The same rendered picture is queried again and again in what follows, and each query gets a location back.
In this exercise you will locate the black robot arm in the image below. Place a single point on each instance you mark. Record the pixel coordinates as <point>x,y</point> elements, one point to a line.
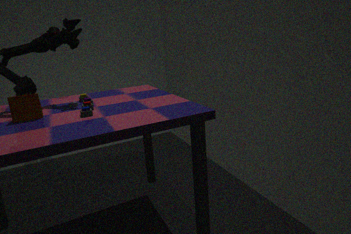
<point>25,86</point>

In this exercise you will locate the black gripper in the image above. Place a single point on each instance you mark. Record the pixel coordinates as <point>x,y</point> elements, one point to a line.
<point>68,35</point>

